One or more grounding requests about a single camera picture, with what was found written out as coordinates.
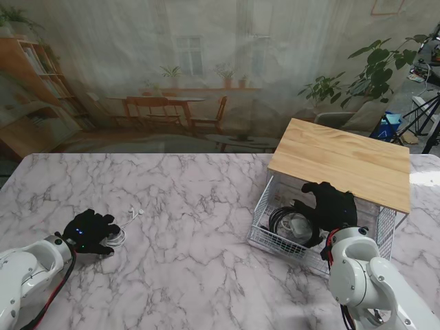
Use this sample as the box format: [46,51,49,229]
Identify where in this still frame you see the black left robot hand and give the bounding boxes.
[61,208,117,257]

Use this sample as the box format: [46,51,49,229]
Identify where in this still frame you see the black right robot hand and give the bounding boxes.
[291,181,359,234]

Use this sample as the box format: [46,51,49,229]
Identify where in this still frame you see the white power strip with cord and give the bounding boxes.
[274,195,319,241]

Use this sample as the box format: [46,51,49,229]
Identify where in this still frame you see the white wired earphones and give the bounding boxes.
[98,205,144,259]

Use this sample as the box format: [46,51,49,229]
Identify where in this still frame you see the black cable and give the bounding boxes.
[259,202,324,249]

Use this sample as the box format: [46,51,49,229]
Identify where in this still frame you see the white wire mesh drawer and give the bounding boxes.
[247,175,381,279]

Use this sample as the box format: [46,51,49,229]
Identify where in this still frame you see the blue bag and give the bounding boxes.
[373,111,403,142]

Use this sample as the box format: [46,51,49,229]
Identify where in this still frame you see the black tripod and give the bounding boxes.
[395,91,440,154]

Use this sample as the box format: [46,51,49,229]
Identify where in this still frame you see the white box on floor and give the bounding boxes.
[412,95,440,121]

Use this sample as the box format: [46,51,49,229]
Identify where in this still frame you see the printed scenery backdrop cloth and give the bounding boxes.
[0,0,429,154]

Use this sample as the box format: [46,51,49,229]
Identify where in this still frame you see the right arm red black cables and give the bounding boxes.
[324,232,355,330]

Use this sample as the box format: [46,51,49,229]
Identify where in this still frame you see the arm red black cables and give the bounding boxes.
[16,250,78,330]
[324,232,355,330]

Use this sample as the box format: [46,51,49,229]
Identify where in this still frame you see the wire cabinet with wooden top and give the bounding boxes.
[267,118,412,275]

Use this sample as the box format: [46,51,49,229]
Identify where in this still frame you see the left arm red black cables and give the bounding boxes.
[16,250,78,330]

